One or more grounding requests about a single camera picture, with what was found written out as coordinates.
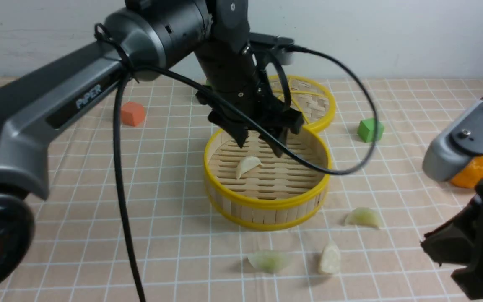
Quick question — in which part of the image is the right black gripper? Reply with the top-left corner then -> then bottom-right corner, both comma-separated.
421,179 -> 483,300

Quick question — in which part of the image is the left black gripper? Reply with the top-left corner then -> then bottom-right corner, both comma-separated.
195,41 -> 304,157

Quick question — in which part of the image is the white dumpling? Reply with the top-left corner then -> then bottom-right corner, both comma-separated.
318,240 -> 341,275
235,156 -> 262,180

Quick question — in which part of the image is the pale green dumpling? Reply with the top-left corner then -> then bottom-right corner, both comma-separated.
344,208 -> 383,229
247,250 -> 290,274

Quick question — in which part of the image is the left grey black robot arm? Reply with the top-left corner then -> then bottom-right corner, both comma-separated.
0,0 -> 304,283

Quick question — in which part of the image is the right grey black robot arm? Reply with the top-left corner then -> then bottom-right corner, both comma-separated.
421,97 -> 483,300

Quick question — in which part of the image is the bamboo steamer tray yellow rim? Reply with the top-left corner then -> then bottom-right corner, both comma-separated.
203,130 -> 330,231

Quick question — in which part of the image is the woven bamboo steamer lid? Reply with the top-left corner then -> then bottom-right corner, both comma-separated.
287,75 -> 337,133

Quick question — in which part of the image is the orange yellow toy pear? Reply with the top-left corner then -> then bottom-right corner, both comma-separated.
450,156 -> 483,189

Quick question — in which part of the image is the green foam cube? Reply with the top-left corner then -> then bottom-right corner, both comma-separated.
357,118 -> 385,143

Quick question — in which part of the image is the beige grid tablecloth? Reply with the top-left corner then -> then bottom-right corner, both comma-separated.
0,78 -> 483,302

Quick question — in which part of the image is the orange foam cube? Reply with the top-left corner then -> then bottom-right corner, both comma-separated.
119,101 -> 146,128

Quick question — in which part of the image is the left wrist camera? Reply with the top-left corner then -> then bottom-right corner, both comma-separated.
248,32 -> 295,65

